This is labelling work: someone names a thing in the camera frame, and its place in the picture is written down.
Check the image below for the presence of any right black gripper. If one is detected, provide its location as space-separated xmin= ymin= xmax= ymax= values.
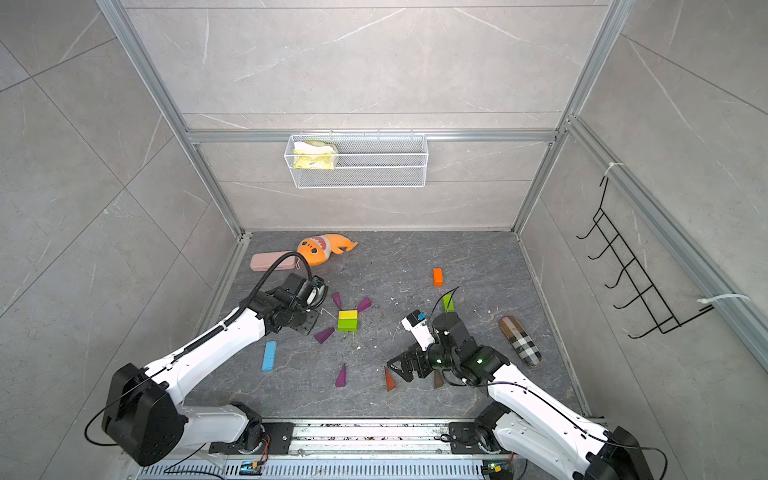
xmin=387 ymin=337 xmax=459 ymax=381

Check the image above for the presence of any green rectangular block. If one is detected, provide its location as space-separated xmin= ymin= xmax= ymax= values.
xmin=337 ymin=318 xmax=358 ymax=332

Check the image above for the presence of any yellow rectangular block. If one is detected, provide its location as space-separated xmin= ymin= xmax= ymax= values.
xmin=338 ymin=310 xmax=358 ymax=320

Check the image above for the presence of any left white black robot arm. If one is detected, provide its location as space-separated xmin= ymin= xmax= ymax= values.
xmin=96 ymin=274 xmax=327 ymax=466

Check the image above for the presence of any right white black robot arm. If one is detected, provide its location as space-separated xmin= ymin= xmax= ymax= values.
xmin=387 ymin=310 xmax=653 ymax=479

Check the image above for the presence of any dark brown wedge block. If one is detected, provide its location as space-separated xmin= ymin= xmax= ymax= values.
xmin=433 ymin=371 xmax=444 ymax=389

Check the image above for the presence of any reddish brown wedge block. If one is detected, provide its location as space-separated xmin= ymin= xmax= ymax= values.
xmin=385 ymin=369 xmax=396 ymax=392

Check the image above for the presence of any light blue eraser block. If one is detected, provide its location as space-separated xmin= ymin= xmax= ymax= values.
xmin=262 ymin=341 xmax=277 ymax=372

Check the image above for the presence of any orange fish plush toy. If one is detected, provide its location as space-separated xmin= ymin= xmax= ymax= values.
xmin=297 ymin=234 xmax=358 ymax=266

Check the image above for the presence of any pink rectangular case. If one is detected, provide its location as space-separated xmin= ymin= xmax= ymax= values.
xmin=250 ymin=252 xmax=298 ymax=272

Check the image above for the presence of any orange rectangular block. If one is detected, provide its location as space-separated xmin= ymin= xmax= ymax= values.
xmin=432 ymin=268 xmax=444 ymax=287

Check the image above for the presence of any plaid brown cylinder case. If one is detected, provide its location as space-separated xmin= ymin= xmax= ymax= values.
xmin=499 ymin=316 xmax=542 ymax=367

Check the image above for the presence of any yellow white cloth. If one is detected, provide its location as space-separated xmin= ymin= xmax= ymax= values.
xmin=291 ymin=140 xmax=338 ymax=170

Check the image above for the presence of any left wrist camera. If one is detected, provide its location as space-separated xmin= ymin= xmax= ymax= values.
xmin=297 ymin=277 xmax=327 ymax=309

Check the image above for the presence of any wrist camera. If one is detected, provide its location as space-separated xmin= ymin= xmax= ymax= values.
xmin=401 ymin=310 xmax=435 ymax=351
xmin=297 ymin=277 xmax=327 ymax=309

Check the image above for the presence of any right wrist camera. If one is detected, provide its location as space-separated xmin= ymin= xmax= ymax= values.
xmin=401 ymin=310 xmax=435 ymax=351

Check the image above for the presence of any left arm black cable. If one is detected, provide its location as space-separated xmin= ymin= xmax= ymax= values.
xmin=83 ymin=251 xmax=330 ymax=448

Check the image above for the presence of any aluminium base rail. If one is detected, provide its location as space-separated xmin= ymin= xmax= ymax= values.
xmin=119 ymin=418 xmax=622 ymax=480

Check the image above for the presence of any white wire wall basket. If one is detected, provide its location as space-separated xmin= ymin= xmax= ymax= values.
xmin=284 ymin=132 xmax=429 ymax=189

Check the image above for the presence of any black wire hook rack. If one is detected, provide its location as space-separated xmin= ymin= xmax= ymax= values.
xmin=576 ymin=177 xmax=714 ymax=340

